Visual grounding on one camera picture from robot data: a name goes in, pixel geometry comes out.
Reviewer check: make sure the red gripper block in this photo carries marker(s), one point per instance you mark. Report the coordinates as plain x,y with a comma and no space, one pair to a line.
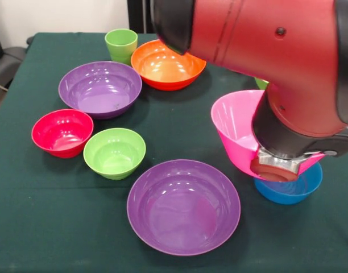
273,174

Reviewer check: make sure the blue plastic bowl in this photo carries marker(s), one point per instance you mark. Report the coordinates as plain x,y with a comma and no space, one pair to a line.
287,193

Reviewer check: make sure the pink plastic bowl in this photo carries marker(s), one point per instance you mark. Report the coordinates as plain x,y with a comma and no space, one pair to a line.
233,122

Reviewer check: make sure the large green plastic bowl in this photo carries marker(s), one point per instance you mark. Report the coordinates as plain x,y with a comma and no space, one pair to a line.
261,84

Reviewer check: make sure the purple plastic bowl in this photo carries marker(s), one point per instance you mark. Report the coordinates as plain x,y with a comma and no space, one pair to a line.
185,210
100,94

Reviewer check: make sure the orange plastic bowl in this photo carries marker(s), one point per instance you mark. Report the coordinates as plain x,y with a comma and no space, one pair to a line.
162,71

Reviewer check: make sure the small green plastic bowl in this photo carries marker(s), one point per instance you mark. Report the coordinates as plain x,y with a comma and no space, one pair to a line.
114,156

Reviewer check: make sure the green plastic cup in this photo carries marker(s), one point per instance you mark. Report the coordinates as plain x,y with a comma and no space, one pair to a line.
121,48

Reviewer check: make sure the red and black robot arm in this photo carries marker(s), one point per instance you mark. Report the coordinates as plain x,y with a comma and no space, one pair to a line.
276,57

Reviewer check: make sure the black cabinet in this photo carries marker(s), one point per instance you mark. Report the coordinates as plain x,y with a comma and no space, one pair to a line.
140,17

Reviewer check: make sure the red plastic bowl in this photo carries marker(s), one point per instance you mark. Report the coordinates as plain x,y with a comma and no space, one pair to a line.
61,133

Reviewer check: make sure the dark green tablecloth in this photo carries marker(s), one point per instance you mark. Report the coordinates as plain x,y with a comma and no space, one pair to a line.
49,213

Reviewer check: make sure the black chair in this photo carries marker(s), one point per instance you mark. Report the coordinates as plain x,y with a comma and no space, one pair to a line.
9,62

